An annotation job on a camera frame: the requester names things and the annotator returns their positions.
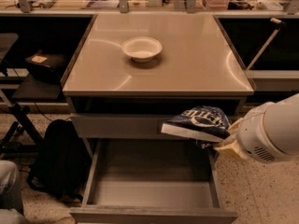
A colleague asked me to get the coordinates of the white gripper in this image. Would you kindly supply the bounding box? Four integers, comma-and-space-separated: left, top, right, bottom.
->
214, 102, 293, 163

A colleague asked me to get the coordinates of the blue chip bag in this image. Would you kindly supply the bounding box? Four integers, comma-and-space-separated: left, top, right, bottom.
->
161, 105, 231, 148

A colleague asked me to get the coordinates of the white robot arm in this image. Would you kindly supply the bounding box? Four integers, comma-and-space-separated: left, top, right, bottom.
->
213, 94, 299, 164

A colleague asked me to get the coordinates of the open middle drawer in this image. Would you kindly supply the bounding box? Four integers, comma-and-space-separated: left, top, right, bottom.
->
70, 139, 237, 224

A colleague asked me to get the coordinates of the grey drawer cabinet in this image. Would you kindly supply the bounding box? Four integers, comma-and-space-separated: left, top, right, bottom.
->
60, 12, 256, 224

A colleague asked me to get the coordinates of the closed top drawer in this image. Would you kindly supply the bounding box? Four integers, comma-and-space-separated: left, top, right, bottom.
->
70, 112, 240, 141

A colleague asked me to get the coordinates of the white paper bowl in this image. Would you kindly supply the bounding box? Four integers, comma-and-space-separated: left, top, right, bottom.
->
121, 36, 163, 63

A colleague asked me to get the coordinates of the black backpack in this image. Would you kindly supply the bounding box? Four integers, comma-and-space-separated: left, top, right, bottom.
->
27, 119, 91, 202

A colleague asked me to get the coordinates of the black box with label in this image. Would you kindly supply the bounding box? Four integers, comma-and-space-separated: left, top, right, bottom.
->
24, 51, 68, 84

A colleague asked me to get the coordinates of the dark side shelf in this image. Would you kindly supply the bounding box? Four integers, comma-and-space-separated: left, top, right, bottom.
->
12, 75, 63, 101

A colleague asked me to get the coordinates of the black tripod stand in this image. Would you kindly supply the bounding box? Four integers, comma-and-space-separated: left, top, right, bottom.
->
0, 59, 44, 151

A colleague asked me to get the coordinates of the person's leg in jeans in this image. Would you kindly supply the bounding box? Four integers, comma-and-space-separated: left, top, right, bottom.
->
0, 161, 30, 224

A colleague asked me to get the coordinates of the white stick with handle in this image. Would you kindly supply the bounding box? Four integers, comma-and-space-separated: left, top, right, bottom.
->
246, 18, 285, 71

